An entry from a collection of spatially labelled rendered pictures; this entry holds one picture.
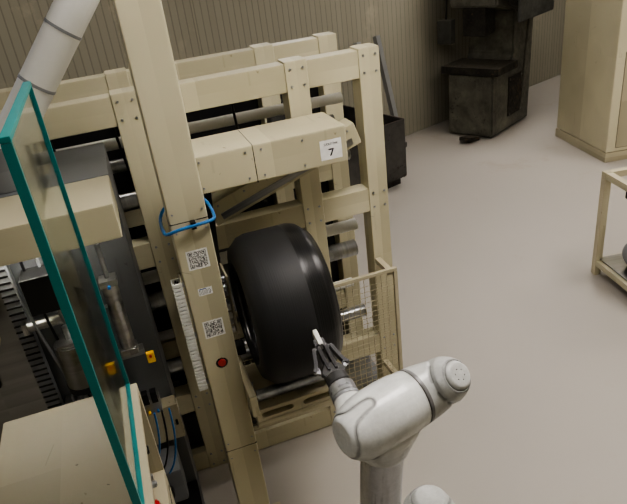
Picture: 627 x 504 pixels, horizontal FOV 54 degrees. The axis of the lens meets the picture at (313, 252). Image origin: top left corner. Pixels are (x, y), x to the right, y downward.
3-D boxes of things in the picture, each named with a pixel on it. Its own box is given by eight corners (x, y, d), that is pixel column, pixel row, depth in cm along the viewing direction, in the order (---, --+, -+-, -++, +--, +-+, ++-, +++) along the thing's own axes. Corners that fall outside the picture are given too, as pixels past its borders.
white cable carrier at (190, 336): (199, 391, 235) (171, 286, 212) (197, 384, 239) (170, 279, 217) (210, 388, 236) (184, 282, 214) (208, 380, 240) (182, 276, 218)
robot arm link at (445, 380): (427, 354, 150) (383, 378, 144) (464, 336, 134) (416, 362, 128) (454, 403, 147) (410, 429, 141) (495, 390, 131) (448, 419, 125)
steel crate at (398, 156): (346, 164, 715) (340, 104, 681) (412, 183, 640) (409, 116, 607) (288, 188, 670) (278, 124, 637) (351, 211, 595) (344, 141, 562)
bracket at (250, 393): (253, 418, 233) (249, 398, 228) (231, 360, 267) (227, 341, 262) (262, 415, 234) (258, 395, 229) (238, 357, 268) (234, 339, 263)
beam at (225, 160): (199, 196, 228) (190, 158, 221) (188, 176, 250) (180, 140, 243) (349, 161, 243) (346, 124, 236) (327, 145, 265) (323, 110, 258)
